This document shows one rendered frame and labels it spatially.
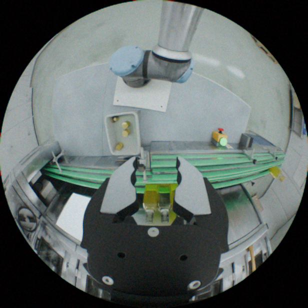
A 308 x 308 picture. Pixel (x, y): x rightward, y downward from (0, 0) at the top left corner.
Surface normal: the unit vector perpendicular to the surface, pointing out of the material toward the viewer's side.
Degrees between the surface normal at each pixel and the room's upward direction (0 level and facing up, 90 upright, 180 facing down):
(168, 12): 66
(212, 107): 0
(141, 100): 0
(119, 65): 8
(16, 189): 90
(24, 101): 90
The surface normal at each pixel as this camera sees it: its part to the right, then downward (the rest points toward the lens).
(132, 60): -0.17, 0.47
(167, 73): -0.20, 0.98
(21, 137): 1.00, -0.01
